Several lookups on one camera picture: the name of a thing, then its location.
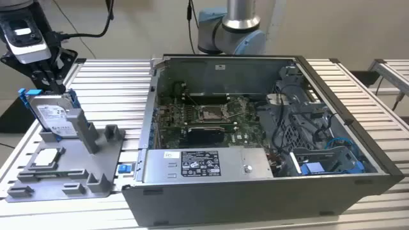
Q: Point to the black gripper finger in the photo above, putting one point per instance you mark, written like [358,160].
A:
[37,72]
[66,62]

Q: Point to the hard disk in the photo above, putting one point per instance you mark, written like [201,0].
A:
[50,115]

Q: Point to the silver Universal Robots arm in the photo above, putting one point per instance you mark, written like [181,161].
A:
[235,24]

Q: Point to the grey metal disk bay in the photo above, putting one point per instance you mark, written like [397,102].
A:
[297,129]

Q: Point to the empty blue disk carrier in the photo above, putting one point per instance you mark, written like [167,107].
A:
[313,167]

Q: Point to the silver CPU chip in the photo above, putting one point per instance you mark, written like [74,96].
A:
[45,157]

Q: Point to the grey parts rack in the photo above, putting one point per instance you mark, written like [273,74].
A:
[73,167]

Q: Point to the thin metal locking lever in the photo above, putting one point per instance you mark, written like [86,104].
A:
[193,100]
[235,111]

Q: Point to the green RAM stick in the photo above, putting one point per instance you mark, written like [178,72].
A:
[57,174]

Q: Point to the black RAM slot bank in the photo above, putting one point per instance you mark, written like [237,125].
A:
[203,96]
[207,123]

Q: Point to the blue case latch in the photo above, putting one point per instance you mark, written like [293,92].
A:
[122,168]

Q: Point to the CPU socket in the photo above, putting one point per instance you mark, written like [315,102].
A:
[210,112]

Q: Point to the black graphics card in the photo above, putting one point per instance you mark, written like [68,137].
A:
[203,135]

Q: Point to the green motherboard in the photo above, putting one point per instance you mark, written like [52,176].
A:
[245,134]

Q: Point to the silver power supply unit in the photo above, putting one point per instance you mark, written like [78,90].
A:
[233,167]

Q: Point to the open dark grey PC case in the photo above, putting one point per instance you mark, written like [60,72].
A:
[223,203]

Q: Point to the black box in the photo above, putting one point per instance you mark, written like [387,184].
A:
[362,79]

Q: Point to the aluminium slat side table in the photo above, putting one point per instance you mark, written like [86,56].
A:
[397,69]

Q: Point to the thin dark hanging probe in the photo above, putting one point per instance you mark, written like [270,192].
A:
[397,100]

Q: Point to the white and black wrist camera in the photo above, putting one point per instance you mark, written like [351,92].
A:
[26,49]

